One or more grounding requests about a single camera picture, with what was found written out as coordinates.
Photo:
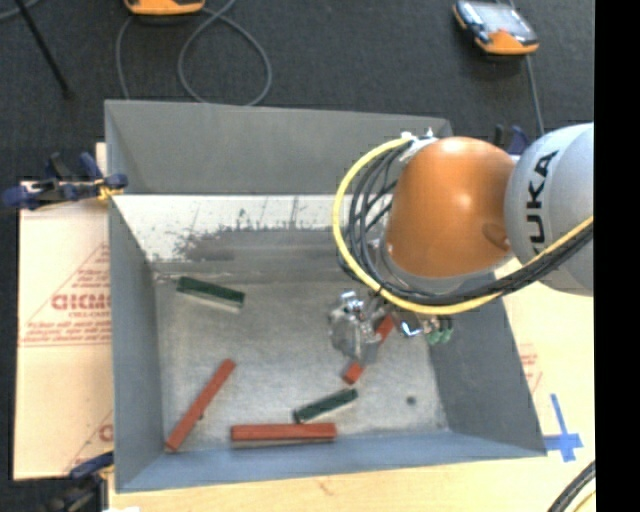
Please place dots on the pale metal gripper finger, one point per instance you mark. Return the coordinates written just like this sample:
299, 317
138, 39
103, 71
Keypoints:
344, 330
369, 347

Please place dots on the red-brown flat block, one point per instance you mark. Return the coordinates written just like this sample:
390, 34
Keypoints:
200, 405
352, 372
282, 433

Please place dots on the grey metal bin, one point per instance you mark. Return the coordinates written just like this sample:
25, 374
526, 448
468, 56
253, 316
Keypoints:
280, 360

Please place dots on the dark green flat block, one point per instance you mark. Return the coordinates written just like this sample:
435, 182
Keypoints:
210, 292
325, 405

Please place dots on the brown cardboard board, red print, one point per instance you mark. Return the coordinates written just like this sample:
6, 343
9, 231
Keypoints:
60, 375

